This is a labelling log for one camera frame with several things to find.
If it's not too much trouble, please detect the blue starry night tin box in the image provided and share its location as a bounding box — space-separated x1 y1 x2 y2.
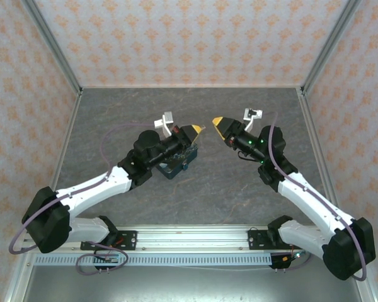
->
156 143 198 181

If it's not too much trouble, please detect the small circuit board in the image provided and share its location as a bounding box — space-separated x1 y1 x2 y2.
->
270 251 307 271
93 251 120 272

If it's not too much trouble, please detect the aluminium frame side rail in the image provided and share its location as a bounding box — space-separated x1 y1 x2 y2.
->
297 87 340 208
50 92 83 191

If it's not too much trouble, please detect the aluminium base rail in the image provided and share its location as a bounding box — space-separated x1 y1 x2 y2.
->
18 223 327 252

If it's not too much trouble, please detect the aluminium frame post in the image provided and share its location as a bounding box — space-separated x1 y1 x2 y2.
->
301 0 365 95
21 0 84 95

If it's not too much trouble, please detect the white slotted cable duct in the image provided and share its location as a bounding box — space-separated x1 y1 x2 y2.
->
33 253 273 267

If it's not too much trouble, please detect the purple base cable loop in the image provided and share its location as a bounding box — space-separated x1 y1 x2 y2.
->
75 241 129 275

